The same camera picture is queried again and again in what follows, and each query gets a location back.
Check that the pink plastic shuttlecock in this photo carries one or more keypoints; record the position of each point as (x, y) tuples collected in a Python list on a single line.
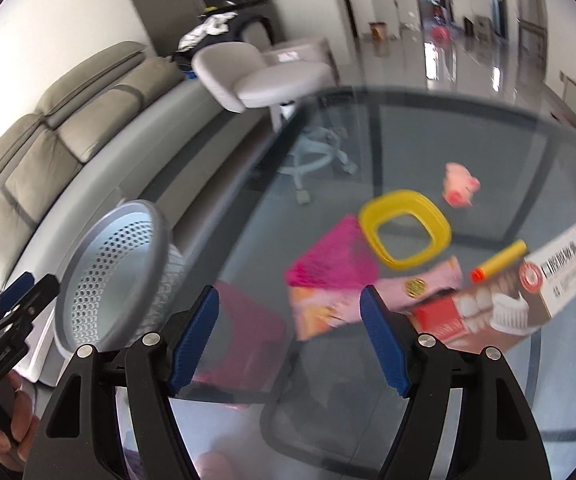
[(341, 259)]

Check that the white plastic stool left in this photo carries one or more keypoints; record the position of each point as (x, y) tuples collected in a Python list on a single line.
[(312, 49)]

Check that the pink pig toy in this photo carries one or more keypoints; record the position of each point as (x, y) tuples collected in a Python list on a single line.
[(459, 185)]

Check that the yellow plastic ring bowl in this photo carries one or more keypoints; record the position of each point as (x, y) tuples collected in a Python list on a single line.
[(407, 214)]

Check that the small brown waste bin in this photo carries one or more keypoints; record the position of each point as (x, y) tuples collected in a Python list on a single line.
[(378, 31)]

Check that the red white toothpaste box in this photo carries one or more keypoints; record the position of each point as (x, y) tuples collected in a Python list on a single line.
[(508, 307)]

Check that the yellow foam dart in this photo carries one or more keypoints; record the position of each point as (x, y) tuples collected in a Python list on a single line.
[(499, 261)]

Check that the white swivel chair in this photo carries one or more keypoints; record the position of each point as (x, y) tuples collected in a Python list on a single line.
[(240, 78)]

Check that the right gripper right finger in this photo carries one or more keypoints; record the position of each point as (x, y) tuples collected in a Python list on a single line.
[(497, 436)]

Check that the person's left hand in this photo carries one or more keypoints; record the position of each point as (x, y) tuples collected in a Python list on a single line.
[(24, 424)]

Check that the pink toy on floor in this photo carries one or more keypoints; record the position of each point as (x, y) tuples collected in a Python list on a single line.
[(440, 34)]

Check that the pile of clothes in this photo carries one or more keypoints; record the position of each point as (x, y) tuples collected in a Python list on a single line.
[(237, 26)]

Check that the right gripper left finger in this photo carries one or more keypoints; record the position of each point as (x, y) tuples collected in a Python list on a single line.
[(79, 438)]

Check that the grey sofa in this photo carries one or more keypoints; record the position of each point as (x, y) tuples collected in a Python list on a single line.
[(119, 126)]

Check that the silver perforated trash bin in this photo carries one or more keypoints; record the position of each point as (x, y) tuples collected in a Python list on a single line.
[(121, 281)]

